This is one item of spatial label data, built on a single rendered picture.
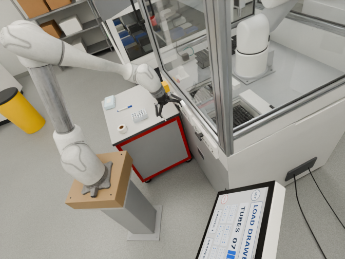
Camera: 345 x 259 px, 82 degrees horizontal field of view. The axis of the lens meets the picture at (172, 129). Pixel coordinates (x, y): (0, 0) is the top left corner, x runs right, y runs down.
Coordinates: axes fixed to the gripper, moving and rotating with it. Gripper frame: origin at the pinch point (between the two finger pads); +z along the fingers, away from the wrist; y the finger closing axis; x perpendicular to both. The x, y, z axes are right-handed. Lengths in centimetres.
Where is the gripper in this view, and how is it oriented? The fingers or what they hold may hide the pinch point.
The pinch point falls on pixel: (172, 113)
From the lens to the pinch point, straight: 139.0
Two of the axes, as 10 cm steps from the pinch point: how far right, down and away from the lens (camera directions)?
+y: 8.3, -5.6, -0.5
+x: -3.8, -6.2, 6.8
